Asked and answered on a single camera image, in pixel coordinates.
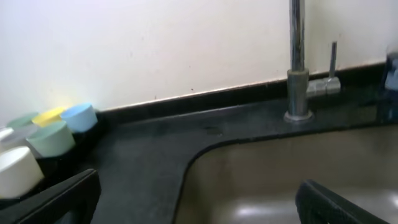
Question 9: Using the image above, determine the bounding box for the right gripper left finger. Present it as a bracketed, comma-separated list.
[0, 169, 102, 224]

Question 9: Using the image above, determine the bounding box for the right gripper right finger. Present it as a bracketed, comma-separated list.
[294, 179, 392, 224]

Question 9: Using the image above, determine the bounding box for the grey cup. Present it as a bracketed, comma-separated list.
[0, 124, 41, 153]

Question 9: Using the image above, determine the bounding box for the blue cup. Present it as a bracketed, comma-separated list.
[60, 103, 99, 134]

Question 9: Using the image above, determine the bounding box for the black tray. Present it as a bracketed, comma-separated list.
[0, 118, 108, 203]

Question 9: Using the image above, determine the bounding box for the green cup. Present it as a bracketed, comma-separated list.
[6, 111, 40, 129]
[26, 120, 76, 159]

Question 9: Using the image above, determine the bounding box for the steel tap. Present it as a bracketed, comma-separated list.
[283, 0, 342, 124]

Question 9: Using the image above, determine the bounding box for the blue soap bottle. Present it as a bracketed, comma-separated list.
[377, 43, 398, 125]

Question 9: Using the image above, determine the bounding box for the white cup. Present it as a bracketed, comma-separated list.
[0, 146, 45, 199]
[0, 126, 15, 142]

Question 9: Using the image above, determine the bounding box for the steel sink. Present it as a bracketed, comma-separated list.
[172, 123, 398, 224]

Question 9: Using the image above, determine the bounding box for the yellow cup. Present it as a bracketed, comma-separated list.
[31, 106, 68, 128]

